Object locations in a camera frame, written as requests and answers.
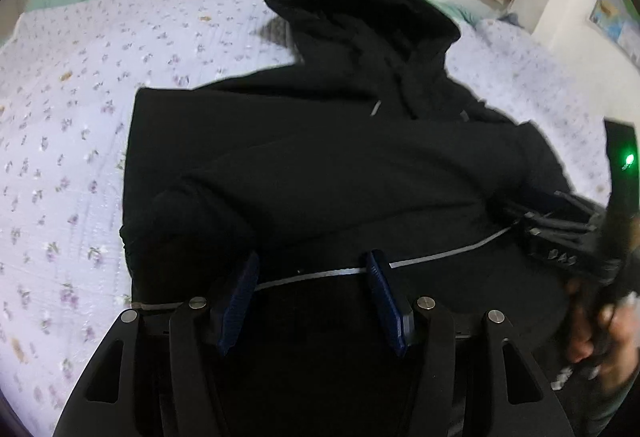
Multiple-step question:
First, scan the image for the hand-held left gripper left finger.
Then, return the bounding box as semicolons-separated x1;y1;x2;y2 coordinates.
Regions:
52;251;261;437

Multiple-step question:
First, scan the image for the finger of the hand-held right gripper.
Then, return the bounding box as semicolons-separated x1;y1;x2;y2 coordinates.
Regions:
492;189;603;238
522;224;608;274

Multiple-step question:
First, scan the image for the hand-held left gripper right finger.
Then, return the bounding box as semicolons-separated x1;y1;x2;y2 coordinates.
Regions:
364;249;576;437

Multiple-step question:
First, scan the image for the black hooded jacket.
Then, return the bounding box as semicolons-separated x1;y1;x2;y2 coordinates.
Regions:
119;0;581;437

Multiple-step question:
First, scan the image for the person's right forearm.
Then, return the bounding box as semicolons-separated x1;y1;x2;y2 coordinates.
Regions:
582;379;635;437

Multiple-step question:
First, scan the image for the person's right hand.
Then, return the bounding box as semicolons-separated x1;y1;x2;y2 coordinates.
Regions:
566;274;640;400

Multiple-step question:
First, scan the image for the floral lilac bed quilt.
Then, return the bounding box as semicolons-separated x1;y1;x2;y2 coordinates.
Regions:
0;0;640;437

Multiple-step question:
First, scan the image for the colourful wall poster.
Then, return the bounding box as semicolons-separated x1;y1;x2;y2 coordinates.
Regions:
589;0;640;54

